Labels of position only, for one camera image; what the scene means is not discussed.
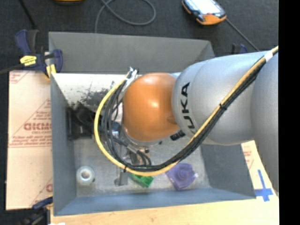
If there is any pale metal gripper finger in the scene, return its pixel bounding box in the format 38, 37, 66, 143
114, 169, 129, 187

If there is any clear tape roll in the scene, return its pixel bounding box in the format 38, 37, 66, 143
75, 165, 96, 186

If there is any purple round plastic toy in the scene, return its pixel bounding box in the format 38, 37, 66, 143
165, 163, 199, 191

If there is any black plastic object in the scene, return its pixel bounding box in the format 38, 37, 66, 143
66, 106, 96, 141

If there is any brown cardboard board red print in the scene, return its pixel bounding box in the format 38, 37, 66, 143
5, 69, 279, 211

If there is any grey metal bin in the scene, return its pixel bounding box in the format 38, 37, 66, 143
48, 31, 256, 217

